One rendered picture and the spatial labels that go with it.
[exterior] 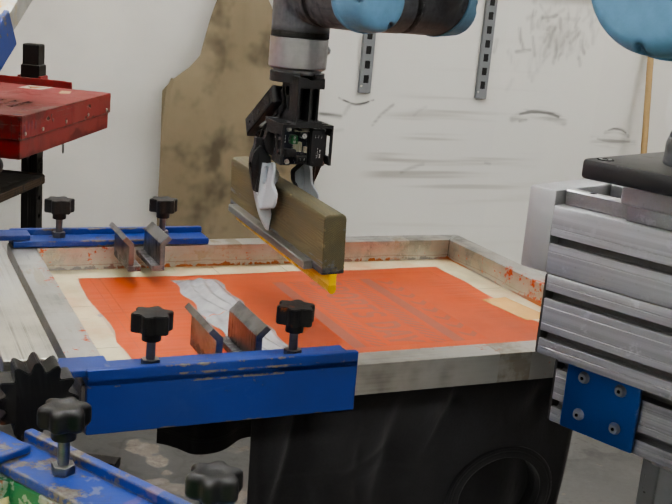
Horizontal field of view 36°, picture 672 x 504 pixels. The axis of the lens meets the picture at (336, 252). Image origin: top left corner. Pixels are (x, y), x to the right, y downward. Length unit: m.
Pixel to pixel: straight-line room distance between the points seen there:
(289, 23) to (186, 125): 2.08
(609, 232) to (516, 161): 2.96
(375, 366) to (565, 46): 3.00
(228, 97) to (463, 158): 0.97
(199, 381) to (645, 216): 0.48
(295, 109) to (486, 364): 0.39
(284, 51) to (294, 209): 0.20
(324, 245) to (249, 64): 2.22
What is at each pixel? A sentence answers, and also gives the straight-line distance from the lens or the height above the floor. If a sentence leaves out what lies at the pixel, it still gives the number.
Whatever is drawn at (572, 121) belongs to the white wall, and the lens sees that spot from 4.14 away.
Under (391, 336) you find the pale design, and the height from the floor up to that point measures 0.95.
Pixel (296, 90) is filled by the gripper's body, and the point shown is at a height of 1.27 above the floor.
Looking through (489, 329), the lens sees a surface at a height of 0.95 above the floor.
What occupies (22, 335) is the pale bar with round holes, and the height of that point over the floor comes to 1.04.
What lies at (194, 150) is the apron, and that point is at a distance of 3.38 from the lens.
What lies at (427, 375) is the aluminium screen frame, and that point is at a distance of 1.21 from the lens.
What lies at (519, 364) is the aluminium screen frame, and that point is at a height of 0.97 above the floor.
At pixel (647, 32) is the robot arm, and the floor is 1.38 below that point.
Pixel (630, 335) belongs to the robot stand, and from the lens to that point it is 1.08.
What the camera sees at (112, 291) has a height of 0.95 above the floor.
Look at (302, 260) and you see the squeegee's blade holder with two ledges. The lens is 1.26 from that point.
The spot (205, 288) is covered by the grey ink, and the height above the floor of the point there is 0.96.
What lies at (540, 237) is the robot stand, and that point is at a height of 1.16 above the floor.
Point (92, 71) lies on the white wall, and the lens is 3.34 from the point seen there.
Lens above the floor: 1.39
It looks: 14 degrees down
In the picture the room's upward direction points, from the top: 5 degrees clockwise
